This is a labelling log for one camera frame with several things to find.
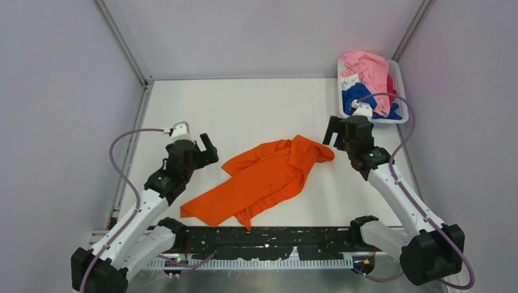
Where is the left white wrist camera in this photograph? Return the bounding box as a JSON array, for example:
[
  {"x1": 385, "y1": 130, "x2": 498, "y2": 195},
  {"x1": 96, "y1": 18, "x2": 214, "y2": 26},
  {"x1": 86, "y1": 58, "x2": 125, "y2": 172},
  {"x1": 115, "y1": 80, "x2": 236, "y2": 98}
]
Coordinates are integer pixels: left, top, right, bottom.
[{"x1": 162, "y1": 121, "x2": 195, "y2": 143}]

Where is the blue t shirt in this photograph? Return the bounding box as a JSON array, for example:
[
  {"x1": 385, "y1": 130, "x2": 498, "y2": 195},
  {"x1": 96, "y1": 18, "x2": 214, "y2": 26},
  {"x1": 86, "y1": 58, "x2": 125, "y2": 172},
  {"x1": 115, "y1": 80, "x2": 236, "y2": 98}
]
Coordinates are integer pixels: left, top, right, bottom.
[{"x1": 341, "y1": 83, "x2": 403, "y2": 120}]

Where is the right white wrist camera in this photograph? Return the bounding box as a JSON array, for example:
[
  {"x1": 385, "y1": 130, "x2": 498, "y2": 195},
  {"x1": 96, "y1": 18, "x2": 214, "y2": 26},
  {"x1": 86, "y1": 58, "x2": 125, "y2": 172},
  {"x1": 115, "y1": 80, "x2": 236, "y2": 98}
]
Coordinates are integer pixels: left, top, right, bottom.
[{"x1": 351, "y1": 99, "x2": 373, "y2": 121}]

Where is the orange t shirt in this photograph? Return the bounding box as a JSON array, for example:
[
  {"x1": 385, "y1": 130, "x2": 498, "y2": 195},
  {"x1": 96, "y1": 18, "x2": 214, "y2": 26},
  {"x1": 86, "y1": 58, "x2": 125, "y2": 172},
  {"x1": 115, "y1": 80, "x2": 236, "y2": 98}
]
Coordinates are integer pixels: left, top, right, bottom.
[{"x1": 180, "y1": 135, "x2": 335, "y2": 231}]

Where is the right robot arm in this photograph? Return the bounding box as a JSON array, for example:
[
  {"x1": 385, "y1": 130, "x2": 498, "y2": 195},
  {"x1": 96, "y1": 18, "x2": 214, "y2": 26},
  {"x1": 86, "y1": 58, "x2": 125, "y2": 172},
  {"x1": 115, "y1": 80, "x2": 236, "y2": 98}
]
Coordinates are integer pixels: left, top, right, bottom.
[{"x1": 323, "y1": 116, "x2": 465, "y2": 286}]

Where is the white plastic laundry basket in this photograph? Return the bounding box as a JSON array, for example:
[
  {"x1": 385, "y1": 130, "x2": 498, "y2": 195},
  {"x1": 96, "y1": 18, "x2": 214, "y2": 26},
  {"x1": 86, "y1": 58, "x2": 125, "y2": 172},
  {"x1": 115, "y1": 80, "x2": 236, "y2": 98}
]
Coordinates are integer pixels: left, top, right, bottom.
[{"x1": 337, "y1": 57, "x2": 409, "y2": 129}]

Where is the pink t shirt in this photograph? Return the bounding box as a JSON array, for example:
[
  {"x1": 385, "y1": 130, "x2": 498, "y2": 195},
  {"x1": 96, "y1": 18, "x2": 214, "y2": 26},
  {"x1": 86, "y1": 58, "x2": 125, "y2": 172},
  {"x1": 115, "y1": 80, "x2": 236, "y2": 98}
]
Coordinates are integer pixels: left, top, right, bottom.
[{"x1": 340, "y1": 51, "x2": 389, "y2": 97}]

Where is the white slotted cable duct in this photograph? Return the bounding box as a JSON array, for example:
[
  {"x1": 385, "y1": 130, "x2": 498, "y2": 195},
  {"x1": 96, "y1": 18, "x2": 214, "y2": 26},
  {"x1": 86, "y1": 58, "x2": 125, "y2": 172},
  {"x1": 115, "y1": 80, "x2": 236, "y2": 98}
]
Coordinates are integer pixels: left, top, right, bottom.
[{"x1": 145, "y1": 257, "x2": 355, "y2": 271}]

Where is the crimson t shirt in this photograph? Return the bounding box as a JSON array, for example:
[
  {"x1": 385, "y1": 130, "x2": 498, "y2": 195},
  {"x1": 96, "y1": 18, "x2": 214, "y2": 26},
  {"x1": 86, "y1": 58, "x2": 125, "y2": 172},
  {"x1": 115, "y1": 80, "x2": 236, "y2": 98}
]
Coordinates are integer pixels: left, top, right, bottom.
[{"x1": 387, "y1": 75, "x2": 398, "y2": 105}]

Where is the white t shirt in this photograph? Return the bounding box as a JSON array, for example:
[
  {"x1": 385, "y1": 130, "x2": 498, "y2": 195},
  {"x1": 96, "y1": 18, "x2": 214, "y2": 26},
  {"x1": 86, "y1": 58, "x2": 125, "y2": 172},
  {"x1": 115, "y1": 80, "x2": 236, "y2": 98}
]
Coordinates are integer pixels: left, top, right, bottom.
[{"x1": 340, "y1": 74, "x2": 361, "y2": 91}]

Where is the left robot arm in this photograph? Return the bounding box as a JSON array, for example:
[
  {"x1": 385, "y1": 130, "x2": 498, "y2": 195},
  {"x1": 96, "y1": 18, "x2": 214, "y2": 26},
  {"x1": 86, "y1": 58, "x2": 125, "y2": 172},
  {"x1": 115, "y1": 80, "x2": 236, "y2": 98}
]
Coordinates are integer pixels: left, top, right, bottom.
[{"x1": 71, "y1": 126, "x2": 219, "y2": 292}]

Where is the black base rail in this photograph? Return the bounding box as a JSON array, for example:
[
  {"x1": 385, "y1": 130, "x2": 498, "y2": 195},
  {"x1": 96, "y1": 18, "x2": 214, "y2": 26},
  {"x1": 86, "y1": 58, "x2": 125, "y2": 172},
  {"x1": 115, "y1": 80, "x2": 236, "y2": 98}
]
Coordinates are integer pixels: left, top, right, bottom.
[{"x1": 166, "y1": 226, "x2": 373, "y2": 261}]

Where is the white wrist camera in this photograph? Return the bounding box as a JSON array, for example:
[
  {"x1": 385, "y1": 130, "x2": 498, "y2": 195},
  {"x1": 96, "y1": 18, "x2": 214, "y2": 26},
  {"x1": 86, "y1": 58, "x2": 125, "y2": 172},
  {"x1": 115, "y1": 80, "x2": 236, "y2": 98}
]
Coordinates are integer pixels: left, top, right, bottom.
[
  {"x1": 162, "y1": 121, "x2": 195, "y2": 143},
  {"x1": 351, "y1": 99, "x2": 373, "y2": 121}
]

